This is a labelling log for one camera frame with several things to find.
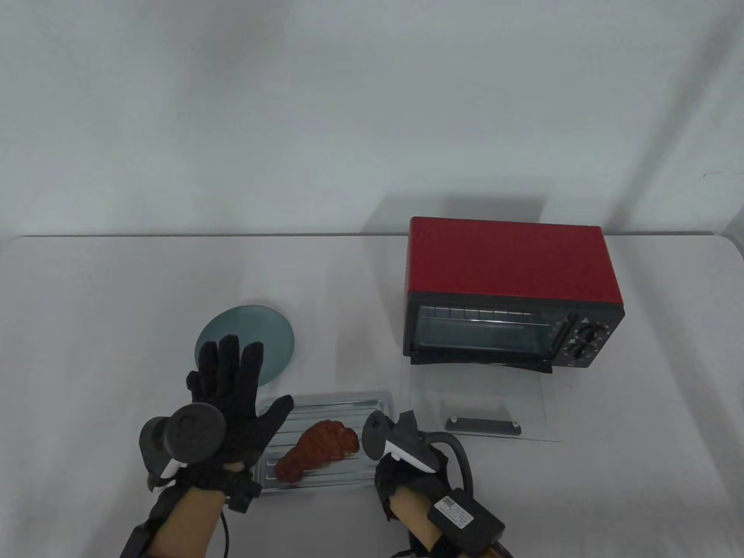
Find person's left hand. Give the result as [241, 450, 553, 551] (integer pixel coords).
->
[180, 335, 295, 495]

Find person's right forearm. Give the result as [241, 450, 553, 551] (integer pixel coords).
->
[395, 485, 502, 558]

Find teal plate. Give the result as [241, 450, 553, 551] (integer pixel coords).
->
[195, 304, 296, 387]

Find black wrist sensor module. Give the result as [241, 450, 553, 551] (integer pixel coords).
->
[224, 474, 262, 513]

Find brown steak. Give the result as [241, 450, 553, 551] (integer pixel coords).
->
[275, 420, 360, 483]

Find black forearm strap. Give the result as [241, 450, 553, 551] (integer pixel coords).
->
[119, 488, 175, 558]

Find metal baking tray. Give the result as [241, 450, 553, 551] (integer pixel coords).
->
[254, 391, 395, 493]

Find black box with white label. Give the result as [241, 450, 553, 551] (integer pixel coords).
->
[427, 491, 506, 547]

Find black hand tracker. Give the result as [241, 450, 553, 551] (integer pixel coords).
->
[362, 410, 439, 474]
[138, 403, 227, 493]

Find person's left forearm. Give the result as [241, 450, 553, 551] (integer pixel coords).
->
[152, 488, 226, 558]

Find red oven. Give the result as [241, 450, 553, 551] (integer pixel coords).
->
[403, 217, 626, 443]

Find person's right hand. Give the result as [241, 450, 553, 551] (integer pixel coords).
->
[375, 448, 449, 522]

